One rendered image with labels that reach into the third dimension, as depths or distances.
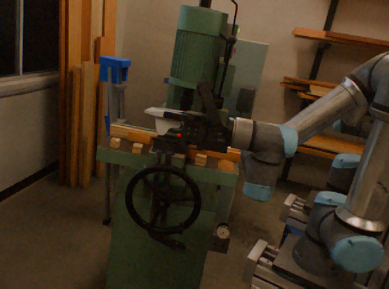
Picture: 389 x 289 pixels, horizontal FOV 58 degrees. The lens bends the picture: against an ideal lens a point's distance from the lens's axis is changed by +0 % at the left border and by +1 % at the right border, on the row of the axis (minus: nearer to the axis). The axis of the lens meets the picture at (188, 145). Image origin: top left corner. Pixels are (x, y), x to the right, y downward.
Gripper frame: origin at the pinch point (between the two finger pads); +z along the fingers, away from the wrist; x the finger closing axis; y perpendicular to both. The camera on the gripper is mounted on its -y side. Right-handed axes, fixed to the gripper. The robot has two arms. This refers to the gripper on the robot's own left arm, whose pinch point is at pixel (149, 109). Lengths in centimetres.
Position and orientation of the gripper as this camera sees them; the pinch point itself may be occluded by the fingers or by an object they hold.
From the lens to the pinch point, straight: 84.3
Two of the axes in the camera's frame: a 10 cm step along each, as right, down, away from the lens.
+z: -9.9, -1.7, -0.1
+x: 0.3, -1.9, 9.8
